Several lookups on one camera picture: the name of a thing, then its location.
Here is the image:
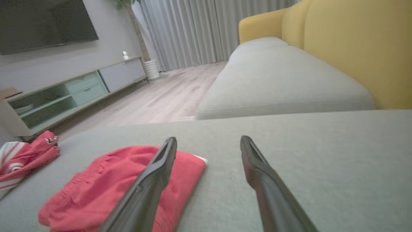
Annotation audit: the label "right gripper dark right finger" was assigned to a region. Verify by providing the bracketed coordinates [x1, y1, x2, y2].
[239, 135, 320, 232]

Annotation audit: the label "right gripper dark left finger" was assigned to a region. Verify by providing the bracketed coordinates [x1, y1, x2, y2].
[98, 137, 178, 232]

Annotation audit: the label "red shorts with white stripes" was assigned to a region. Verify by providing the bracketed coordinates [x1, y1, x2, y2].
[38, 145, 208, 232]

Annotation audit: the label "red white lettered jersey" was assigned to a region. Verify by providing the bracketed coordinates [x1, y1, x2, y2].
[0, 130, 61, 200]

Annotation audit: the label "large grey sofa seat cushion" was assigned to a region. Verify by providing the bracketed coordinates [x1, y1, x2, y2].
[0, 110, 412, 232]

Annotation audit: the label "medium grey sofa seat cushion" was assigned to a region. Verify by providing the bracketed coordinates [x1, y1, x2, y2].
[196, 45, 376, 121]

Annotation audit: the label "grey green TV cabinet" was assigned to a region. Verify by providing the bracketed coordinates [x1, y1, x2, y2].
[0, 56, 149, 137]

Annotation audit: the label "white ribbed plant pot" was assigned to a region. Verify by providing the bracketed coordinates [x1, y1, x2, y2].
[144, 59, 160, 80]

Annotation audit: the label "small grey sofa seat cushion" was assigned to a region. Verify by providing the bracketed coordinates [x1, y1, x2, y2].
[229, 37, 289, 62]

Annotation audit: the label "green potted tree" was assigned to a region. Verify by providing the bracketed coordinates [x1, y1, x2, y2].
[113, 0, 151, 62]

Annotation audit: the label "grey curtain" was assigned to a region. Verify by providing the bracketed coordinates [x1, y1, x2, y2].
[132, 0, 301, 72]

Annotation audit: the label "black wall television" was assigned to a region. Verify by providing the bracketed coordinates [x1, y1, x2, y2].
[0, 0, 99, 56]

